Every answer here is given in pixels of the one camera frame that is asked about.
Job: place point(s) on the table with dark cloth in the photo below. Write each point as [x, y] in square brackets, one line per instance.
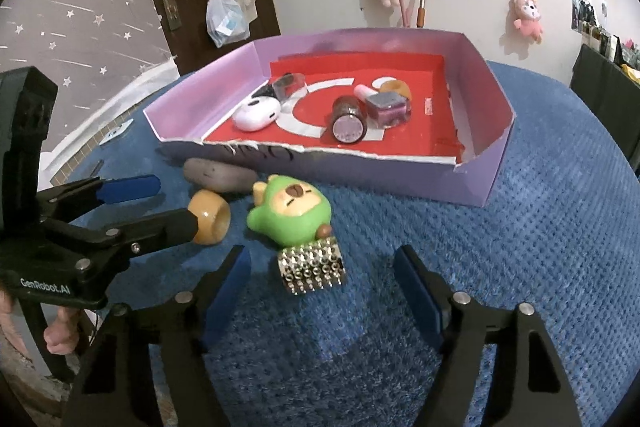
[600, 77]

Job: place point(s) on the pink plush with orange hair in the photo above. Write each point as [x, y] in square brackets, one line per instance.
[527, 19]

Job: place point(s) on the grey-brown oblong case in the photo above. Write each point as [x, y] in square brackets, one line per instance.
[220, 174]

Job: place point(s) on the round glitter-lid jar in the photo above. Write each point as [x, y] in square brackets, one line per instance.
[347, 119]

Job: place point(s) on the clear plastic bag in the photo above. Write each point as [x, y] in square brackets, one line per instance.
[227, 19]

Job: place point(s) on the black nail polish bottle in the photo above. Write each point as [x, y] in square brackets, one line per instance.
[289, 87]

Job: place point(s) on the white earbuds case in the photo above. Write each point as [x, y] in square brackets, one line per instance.
[256, 113]

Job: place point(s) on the row of bottles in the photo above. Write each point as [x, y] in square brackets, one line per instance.
[605, 37]

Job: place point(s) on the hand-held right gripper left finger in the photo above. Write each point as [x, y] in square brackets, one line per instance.
[230, 292]

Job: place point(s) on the blue plush mat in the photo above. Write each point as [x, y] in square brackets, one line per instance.
[450, 257]

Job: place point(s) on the purple cardboard box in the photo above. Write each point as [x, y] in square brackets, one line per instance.
[480, 147]

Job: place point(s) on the pink stick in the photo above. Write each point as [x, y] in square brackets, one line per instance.
[404, 9]

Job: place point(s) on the green bear toy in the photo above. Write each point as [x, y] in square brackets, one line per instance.
[292, 212]

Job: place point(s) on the person's left hand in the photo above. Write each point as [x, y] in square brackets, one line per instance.
[62, 332]

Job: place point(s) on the silver studded cuff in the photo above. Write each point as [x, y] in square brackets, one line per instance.
[312, 266]

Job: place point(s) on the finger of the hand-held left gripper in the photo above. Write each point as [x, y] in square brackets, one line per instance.
[165, 227]
[130, 188]

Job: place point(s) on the pink glitter nail polish bottle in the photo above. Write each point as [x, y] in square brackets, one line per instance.
[387, 107]

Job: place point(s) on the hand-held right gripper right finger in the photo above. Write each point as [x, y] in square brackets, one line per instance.
[420, 297]

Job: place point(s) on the red paper sheet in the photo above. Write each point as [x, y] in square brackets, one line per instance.
[415, 127]

